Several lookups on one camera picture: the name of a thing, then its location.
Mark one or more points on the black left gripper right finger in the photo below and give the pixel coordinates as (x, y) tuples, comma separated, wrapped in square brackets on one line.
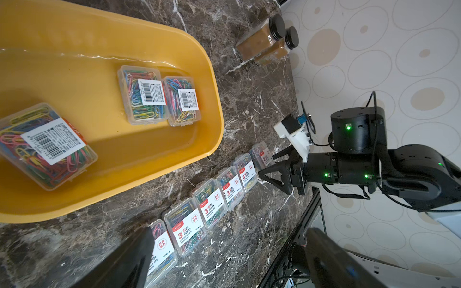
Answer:
[(329, 266)]

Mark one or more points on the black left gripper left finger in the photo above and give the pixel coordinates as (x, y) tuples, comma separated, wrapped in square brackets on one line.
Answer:
[(126, 267)]

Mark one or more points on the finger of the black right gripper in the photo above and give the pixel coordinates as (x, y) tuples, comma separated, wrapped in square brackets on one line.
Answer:
[(290, 152), (279, 175)]

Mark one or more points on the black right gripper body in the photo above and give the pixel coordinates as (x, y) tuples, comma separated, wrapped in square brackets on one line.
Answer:
[(297, 176)]

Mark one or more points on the clear paper clip box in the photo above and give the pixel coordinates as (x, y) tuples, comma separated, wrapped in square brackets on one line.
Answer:
[(261, 156), (209, 197), (164, 257), (185, 225), (246, 171), (182, 100), (231, 185), (143, 95)]

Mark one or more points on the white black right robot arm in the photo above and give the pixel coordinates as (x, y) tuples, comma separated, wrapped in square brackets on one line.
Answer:
[(414, 176)]

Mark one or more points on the yellow plastic storage tray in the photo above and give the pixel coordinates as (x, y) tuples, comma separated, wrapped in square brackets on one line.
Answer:
[(68, 56)]

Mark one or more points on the brown spice jar right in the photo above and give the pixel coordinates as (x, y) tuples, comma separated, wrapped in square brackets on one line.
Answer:
[(280, 49)]

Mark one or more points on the brown spice jar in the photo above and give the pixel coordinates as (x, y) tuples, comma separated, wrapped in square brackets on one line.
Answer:
[(261, 37), (280, 49)]

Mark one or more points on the brown spice jar left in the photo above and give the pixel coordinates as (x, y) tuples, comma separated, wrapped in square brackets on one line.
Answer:
[(261, 37)]

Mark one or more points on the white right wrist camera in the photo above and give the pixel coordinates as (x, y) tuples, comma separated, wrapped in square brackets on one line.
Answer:
[(298, 135)]

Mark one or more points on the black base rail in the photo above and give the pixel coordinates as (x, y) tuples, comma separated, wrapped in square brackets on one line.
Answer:
[(281, 273)]

